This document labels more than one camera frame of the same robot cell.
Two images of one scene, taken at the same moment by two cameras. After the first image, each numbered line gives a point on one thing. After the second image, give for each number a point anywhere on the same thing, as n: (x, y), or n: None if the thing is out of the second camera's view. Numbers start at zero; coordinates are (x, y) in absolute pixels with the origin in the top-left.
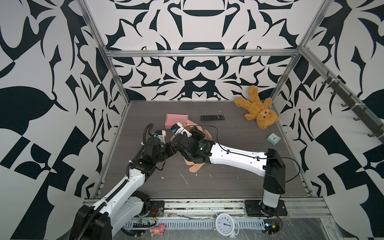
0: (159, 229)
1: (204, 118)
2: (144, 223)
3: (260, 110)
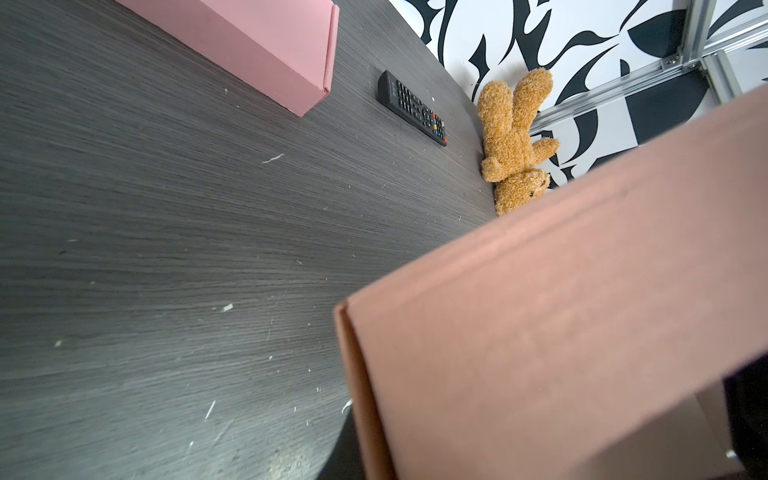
0: None
1: (393, 93)
2: None
3: (512, 153)
